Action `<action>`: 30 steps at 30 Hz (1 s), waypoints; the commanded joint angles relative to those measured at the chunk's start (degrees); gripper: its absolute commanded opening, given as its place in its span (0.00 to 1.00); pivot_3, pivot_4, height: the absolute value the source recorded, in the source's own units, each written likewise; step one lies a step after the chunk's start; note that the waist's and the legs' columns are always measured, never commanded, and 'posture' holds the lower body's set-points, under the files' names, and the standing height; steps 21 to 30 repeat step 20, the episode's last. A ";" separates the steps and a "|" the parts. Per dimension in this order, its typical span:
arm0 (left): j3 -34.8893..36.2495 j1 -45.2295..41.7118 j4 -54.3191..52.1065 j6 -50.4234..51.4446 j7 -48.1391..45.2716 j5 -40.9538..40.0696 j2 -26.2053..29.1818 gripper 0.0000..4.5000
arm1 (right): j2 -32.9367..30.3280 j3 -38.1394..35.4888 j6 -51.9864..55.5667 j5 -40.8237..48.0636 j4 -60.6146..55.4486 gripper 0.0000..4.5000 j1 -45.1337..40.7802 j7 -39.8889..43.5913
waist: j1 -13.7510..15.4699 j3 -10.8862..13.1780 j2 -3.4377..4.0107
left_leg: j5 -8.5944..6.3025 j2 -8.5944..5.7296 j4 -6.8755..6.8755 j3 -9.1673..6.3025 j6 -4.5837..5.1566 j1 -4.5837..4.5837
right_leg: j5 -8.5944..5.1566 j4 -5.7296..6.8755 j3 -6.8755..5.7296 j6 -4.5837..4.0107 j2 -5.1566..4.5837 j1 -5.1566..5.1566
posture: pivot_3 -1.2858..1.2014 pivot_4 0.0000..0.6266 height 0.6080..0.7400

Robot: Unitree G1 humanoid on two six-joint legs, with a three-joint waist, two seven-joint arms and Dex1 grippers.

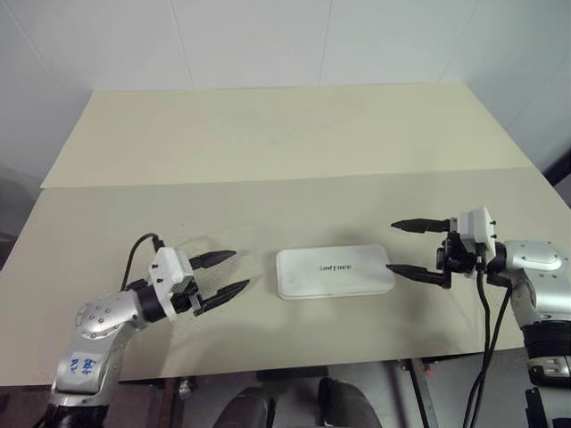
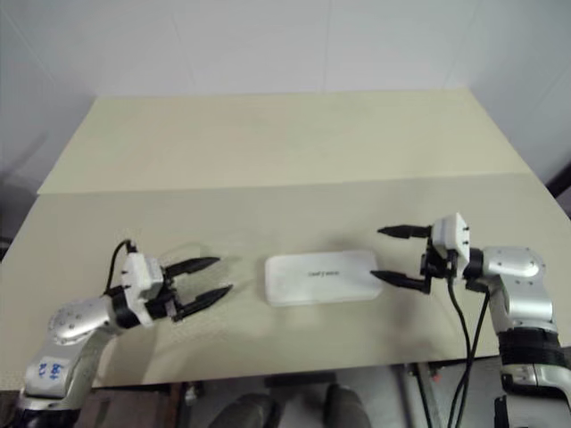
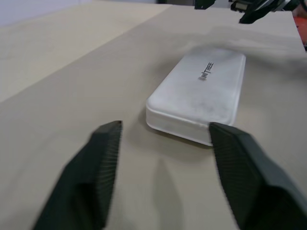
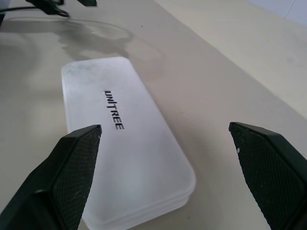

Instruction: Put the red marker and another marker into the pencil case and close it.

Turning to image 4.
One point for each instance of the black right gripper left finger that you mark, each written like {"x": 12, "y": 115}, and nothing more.
{"x": 60, "y": 182}

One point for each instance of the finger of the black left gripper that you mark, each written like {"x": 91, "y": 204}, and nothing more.
{"x": 49, "y": 6}
{"x": 87, "y": 2}

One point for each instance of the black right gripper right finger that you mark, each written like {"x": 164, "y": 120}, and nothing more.
{"x": 271, "y": 172}

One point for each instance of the white plastic Unitree case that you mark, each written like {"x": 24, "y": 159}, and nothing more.
{"x": 134, "y": 153}

